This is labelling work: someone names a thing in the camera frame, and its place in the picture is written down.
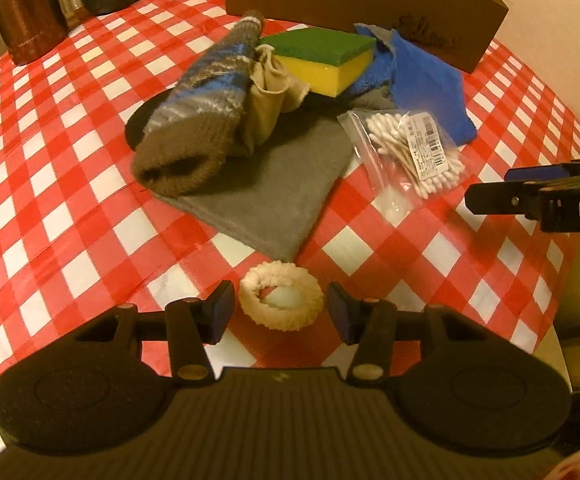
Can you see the green yellow sponge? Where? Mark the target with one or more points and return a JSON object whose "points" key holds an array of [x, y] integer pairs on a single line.
{"points": [[328, 60]]}

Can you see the bag of cotton swabs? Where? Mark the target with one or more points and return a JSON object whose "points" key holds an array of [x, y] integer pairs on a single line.
{"points": [[408, 157]]}

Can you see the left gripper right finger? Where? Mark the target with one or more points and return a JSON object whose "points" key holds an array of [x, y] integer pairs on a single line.
{"points": [[368, 323]]}

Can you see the red white checkered tablecloth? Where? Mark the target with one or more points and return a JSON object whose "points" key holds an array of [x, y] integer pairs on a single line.
{"points": [[78, 234]]}

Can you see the brown metal canister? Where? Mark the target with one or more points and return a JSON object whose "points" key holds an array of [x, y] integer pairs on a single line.
{"points": [[31, 28]]}

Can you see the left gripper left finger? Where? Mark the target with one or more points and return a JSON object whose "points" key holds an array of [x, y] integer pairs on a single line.
{"points": [[191, 325]]}

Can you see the striped blue grey sock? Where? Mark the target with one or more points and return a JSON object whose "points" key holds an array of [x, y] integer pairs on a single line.
{"points": [[188, 138]]}

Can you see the grey felt cloth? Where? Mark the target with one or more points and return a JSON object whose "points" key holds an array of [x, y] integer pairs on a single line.
{"points": [[272, 200]]}

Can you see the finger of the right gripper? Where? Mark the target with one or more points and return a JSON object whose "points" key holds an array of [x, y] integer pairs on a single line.
{"points": [[518, 197], [548, 172]]}

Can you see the beige small sock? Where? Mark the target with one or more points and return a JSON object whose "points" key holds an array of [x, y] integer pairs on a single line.
{"points": [[273, 91]]}

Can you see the black round coaster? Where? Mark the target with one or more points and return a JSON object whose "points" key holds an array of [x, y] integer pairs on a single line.
{"points": [[134, 128]]}

